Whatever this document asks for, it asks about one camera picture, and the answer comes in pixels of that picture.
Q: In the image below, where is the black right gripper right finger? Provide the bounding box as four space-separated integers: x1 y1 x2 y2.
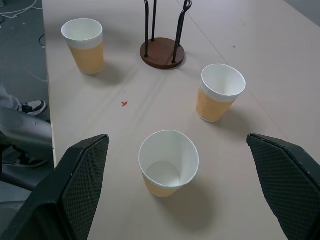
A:
246 133 320 240

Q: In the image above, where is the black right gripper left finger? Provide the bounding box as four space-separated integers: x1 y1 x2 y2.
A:
0 134 110 240

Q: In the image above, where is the orange ribbed paper cup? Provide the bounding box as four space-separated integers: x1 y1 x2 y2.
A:
138 129 200 198
61 18 105 75
195 63 247 123

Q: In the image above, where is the black and white sneaker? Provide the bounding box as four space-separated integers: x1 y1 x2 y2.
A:
20 100 48 117
2 154 48 169

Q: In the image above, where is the grey trouser leg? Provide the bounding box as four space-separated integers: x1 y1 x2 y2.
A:
0 74 23 112

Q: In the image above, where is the wooden base cup holder stand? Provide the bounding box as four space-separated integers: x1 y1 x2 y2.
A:
139 0 193 69

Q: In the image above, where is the white cable on floor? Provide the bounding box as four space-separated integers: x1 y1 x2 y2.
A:
0 0 38 20

